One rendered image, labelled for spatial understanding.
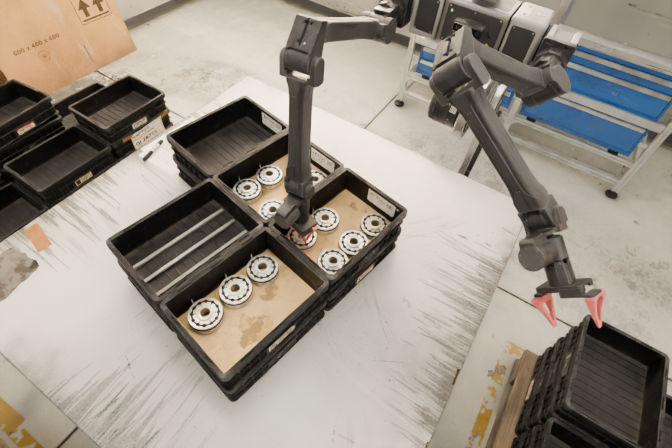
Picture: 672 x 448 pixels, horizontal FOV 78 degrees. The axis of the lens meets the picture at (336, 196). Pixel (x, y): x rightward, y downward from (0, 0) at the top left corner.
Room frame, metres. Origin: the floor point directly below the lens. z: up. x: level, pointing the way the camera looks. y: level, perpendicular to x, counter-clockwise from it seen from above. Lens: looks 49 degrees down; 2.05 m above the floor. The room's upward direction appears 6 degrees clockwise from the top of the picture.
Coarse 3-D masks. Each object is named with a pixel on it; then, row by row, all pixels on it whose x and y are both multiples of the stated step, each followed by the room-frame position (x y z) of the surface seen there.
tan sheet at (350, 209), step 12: (348, 192) 1.08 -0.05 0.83; (336, 204) 1.01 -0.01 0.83; (348, 204) 1.02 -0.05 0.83; (360, 204) 1.03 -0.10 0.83; (348, 216) 0.96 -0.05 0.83; (360, 216) 0.97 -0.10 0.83; (348, 228) 0.91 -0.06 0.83; (324, 240) 0.84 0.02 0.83; (336, 240) 0.85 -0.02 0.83; (312, 252) 0.79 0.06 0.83
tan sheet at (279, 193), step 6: (276, 162) 1.20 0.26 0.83; (282, 162) 1.21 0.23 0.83; (282, 168) 1.17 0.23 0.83; (312, 168) 1.19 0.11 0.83; (282, 186) 1.08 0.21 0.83; (264, 192) 1.03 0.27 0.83; (270, 192) 1.04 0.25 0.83; (276, 192) 1.04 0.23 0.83; (282, 192) 1.04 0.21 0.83; (270, 198) 1.01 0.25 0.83; (276, 198) 1.01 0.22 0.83; (282, 198) 1.01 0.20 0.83; (252, 204) 0.97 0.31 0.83; (258, 204) 0.97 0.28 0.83
